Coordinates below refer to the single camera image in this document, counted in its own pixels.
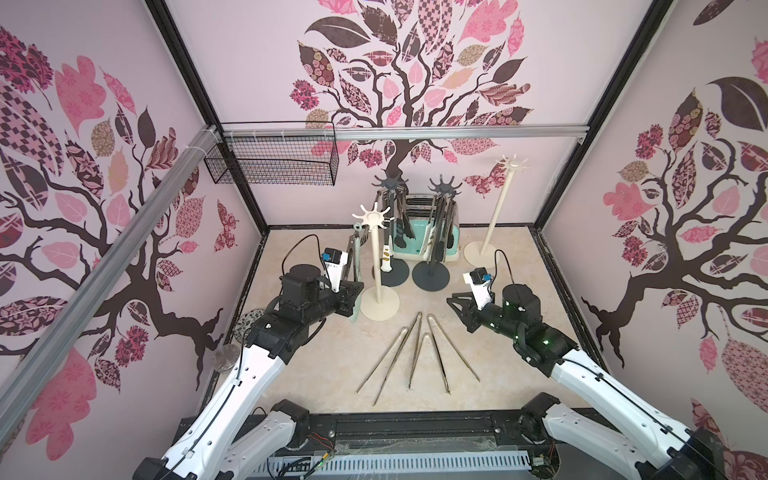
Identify grey utensil rack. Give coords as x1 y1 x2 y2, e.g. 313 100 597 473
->
412 175 462 292

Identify cream utensil rack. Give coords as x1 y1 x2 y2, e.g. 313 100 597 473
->
353 202 400 322
463 155 529 267

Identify steel tongs white tips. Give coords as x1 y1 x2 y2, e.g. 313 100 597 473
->
421 195 437 261

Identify grey utensil rack stand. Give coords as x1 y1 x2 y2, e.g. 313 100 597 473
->
374 177 410 288

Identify green silicone tip tongs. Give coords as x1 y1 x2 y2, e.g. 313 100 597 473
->
342 223 368 282

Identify white handled tongs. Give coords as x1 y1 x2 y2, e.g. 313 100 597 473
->
380 235 392 273

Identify black silicone tip tongs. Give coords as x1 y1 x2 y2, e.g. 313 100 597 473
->
394 187 415 249

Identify black nylon tongs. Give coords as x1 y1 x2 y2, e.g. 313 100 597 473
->
440 194 456 257

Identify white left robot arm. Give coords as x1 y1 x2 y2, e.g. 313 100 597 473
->
133 264 364 479

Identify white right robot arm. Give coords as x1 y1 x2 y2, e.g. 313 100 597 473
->
446 282 726 479

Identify slim steel tongs centre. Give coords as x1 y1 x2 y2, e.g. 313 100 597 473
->
408 311 423 390

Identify short steel tongs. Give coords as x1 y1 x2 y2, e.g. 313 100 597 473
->
410 332 451 396

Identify long steel tongs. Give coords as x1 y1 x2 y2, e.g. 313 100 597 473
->
355 327 411 405

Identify clear glass lid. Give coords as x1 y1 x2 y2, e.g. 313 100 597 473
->
212 344 240 374

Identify mint green toaster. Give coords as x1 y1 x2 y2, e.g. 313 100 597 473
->
394 194 460 262

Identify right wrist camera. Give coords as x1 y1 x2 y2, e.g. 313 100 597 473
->
463 267 493 310

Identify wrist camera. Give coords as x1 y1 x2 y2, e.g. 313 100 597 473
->
321 248 348 293
463 267 493 310

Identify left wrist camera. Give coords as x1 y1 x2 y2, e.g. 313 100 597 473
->
321 248 348 293

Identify black wire basket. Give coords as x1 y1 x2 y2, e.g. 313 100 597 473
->
205 120 340 186

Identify white cable duct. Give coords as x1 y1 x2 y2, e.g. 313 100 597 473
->
248 451 532 479

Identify aluminium frame rail back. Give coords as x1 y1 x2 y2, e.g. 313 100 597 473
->
223 124 589 141

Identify aluminium frame rail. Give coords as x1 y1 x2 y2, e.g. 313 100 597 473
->
223 124 589 141
1 126 218 442

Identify aluminium frame rail left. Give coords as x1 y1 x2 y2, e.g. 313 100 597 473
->
1 126 218 442

